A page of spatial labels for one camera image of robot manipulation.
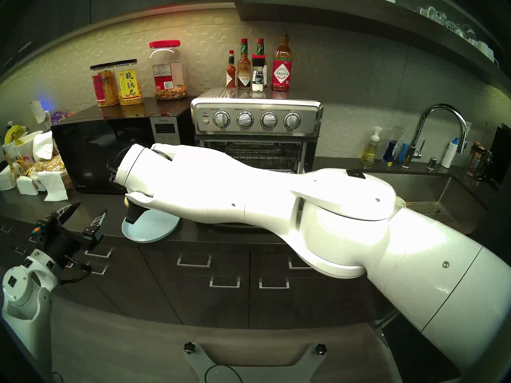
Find dark wall shelf unit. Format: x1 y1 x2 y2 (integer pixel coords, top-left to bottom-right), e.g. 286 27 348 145
236 0 511 93

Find yellow liquid soap dispenser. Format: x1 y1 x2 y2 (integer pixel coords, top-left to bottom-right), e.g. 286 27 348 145
361 126 382 163

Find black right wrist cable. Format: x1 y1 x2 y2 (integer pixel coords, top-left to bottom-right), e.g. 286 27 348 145
107 156 125 187

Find brown sauce Tabasco bottle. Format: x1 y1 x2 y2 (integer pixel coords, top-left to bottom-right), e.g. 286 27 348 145
238 38 252 89

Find white paper napkin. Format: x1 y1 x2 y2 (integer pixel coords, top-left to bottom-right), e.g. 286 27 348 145
37 171 69 202

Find stainless steel toaster oven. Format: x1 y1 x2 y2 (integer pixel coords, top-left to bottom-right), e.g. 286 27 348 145
190 87 324 174

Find black countertop appliance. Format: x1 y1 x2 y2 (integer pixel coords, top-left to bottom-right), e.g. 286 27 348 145
489 123 511 185

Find yellow bananas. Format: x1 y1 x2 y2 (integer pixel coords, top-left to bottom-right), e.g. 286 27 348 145
4 125 25 145

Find large orange Tabasco bottle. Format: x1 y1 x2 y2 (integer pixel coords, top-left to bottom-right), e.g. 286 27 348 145
272 29 293 91

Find white container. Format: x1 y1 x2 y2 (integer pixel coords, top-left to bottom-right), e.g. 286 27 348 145
16 176 39 196

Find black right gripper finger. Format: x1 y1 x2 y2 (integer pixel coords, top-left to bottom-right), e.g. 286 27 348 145
126 205 145 226

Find blue dish soap bottle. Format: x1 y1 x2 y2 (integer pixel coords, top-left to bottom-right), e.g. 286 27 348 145
382 138 400 166

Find white paper bag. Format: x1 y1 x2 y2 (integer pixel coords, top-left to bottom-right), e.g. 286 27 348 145
32 131 54 161

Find black silver microwave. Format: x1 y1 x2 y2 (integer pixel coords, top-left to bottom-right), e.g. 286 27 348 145
51 98 196 195

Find wire oven rack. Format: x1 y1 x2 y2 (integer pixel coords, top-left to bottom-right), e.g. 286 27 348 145
212 142 300 173

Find stainless steel sink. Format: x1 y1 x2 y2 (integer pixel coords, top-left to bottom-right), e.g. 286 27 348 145
359 169 488 235

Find metal sink grid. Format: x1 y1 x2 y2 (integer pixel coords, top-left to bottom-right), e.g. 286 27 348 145
405 202 456 223

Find small red Tabasco bottle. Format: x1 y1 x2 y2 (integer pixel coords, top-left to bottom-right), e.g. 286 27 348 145
226 50 237 89

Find chrome gooseneck faucet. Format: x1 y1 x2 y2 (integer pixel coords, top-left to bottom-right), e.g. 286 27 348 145
401 104 468 169

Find black base cable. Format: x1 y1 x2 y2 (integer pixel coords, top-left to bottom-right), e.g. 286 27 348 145
204 364 243 383

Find red lid clear snack jar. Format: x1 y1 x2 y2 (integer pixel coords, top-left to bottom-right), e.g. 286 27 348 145
149 40 187 101

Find grey robot base bracket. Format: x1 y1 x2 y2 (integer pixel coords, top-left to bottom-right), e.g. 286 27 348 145
184 342 328 383

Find white bottle blue cap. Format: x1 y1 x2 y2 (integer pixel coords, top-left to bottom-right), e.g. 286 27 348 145
441 137 459 168

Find red label snack jar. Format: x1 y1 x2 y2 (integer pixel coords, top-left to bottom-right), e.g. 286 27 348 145
90 63 119 108

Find dark wood base cabinet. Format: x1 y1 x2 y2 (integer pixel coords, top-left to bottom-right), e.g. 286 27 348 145
0 223 400 331

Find light blue plate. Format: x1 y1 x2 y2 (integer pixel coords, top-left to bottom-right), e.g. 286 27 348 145
122 209 180 243

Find white bowl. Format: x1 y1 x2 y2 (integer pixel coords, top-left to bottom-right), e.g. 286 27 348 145
2 131 42 159

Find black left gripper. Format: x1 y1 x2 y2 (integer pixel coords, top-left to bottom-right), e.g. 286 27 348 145
34 203 107 264

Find glass french press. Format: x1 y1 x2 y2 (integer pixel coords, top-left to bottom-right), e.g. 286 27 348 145
465 142 492 178

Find green neck sauce bottle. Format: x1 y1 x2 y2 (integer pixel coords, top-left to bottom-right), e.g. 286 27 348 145
256 38 268 89

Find white box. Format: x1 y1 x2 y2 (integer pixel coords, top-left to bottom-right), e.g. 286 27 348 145
0 165 16 191

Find grey wall cabinet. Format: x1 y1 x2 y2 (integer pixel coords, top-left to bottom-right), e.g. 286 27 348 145
0 0 240 73

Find clear bag of bread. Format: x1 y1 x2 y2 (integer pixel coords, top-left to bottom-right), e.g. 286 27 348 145
22 155 66 175

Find glass oven door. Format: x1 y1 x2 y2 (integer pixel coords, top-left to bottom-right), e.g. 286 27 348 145
188 221 276 232

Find yellow label snack jar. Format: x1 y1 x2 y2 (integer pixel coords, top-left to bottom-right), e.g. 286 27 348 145
115 59 143 106

